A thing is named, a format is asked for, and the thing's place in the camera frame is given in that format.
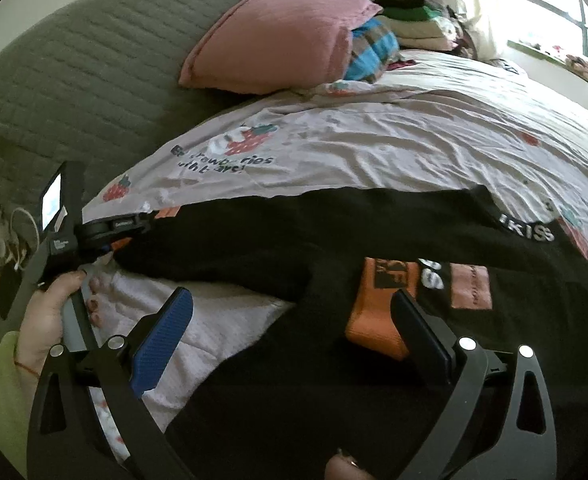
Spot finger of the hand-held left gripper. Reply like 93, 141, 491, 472
105, 210, 157, 242

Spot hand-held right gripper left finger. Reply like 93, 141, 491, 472
26, 286, 195, 480

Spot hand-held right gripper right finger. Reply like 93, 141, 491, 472
391, 289, 559, 480

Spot black pants with orange patches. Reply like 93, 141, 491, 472
111, 185, 588, 480

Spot person's left forearm green sleeve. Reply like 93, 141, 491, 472
0, 332, 42, 478

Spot dark clothes heap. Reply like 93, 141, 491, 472
451, 7, 480, 59

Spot stack of folded clothes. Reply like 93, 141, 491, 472
371, 0, 462, 53

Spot person's left hand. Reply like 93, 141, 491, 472
16, 269, 120, 377

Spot person's right hand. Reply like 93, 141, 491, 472
324, 450, 375, 480

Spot strawberry printed bedsheet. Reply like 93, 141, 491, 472
81, 47, 588, 466

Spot pink pillow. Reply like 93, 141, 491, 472
178, 0, 385, 97

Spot blue striped cloth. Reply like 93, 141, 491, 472
344, 17, 403, 83

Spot assorted small ornaments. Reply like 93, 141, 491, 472
514, 39, 588, 82

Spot cream curtain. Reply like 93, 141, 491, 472
444, 0, 513, 61

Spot white cable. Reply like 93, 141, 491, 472
8, 207, 43, 272

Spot window with dark frame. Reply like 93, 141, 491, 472
501, 0, 588, 63

